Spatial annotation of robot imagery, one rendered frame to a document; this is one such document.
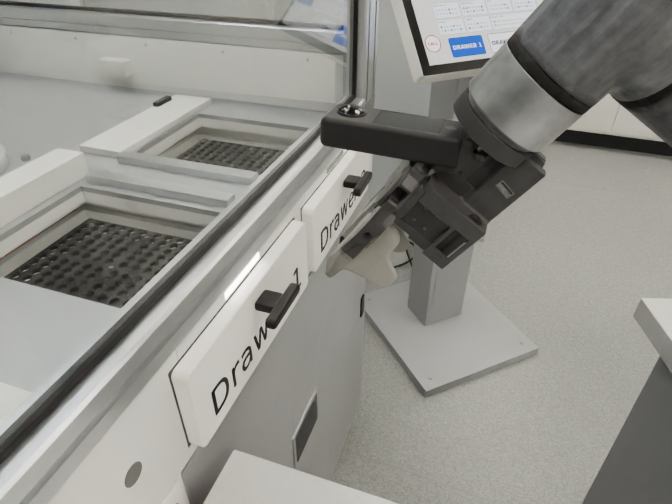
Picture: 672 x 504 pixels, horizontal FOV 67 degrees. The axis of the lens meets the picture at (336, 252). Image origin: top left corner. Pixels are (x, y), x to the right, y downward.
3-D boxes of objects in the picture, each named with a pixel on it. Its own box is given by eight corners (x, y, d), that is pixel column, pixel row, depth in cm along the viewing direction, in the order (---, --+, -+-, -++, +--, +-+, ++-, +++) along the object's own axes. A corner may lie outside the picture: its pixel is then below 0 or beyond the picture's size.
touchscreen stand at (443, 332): (536, 354, 173) (639, 39, 115) (425, 397, 158) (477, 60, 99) (451, 273, 211) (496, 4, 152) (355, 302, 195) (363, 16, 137)
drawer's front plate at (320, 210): (368, 188, 99) (370, 134, 92) (314, 274, 76) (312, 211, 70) (359, 187, 99) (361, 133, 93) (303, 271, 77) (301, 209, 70)
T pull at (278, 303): (301, 290, 60) (300, 281, 60) (274, 332, 55) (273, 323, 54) (273, 284, 61) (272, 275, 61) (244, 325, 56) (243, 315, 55)
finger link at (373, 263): (358, 320, 48) (423, 259, 43) (309, 282, 47) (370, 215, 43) (364, 302, 51) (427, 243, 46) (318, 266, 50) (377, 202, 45)
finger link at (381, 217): (349, 267, 44) (417, 197, 39) (336, 256, 44) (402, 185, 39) (360, 243, 48) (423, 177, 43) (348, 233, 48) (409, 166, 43)
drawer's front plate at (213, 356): (308, 283, 74) (305, 220, 68) (204, 450, 52) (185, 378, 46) (297, 281, 75) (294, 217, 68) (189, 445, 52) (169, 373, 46)
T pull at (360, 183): (372, 177, 85) (373, 170, 84) (359, 198, 79) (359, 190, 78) (352, 174, 86) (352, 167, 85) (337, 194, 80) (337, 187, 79)
